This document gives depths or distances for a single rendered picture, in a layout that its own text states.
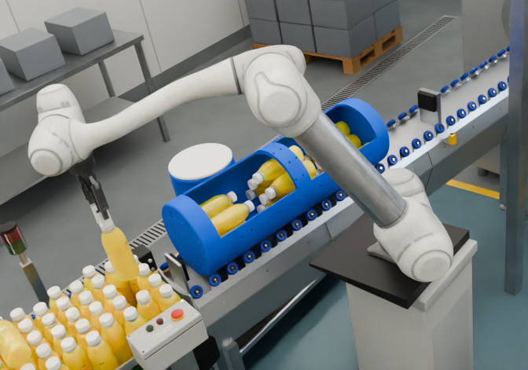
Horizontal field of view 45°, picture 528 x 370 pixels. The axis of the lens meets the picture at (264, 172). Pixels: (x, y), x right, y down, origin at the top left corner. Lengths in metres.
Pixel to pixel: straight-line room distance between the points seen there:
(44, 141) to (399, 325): 1.21
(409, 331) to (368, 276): 0.23
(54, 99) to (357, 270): 1.02
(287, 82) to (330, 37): 4.24
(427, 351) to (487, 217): 1.85
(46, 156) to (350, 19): 4.24
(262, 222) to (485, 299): 1.54
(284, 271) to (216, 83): 0.92
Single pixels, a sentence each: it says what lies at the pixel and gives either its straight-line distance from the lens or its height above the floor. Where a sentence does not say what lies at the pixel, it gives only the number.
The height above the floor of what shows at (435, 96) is 1.07.
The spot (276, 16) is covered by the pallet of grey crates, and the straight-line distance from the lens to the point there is 6.01.
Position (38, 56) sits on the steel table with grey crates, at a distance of 4.63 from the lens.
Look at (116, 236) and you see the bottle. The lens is 1.93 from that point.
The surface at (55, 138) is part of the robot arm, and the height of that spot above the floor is 1.74.
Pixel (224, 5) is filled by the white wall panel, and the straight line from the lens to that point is 6.62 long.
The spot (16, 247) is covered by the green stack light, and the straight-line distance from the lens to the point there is 2.30.
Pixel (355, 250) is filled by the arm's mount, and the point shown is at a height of 1.02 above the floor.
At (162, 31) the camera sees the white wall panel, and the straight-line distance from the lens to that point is 6.13.
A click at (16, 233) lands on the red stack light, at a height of 1.23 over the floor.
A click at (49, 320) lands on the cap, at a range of 2.07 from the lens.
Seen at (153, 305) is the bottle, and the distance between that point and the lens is 2.02.
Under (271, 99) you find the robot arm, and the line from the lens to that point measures 1.43.
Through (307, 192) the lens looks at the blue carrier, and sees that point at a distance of 2.25.
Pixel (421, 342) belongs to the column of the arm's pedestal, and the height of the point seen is 0.80.
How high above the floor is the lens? 2.37
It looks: 32 degrees down
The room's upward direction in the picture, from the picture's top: 13 degrees counter-clockwise
